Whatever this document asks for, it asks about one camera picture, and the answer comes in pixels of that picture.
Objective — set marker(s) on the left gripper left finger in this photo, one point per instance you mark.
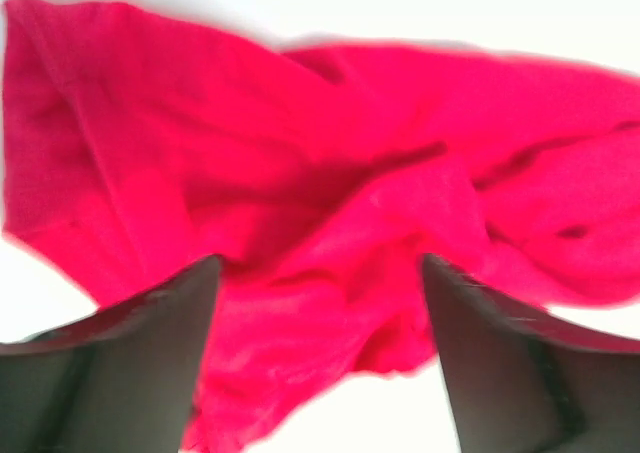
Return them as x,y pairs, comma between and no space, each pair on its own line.
121,380

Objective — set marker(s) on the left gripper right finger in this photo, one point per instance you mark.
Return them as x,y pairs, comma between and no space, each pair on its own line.
522,380

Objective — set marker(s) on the red t shirt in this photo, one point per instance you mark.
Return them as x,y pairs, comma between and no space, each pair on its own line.
136,144

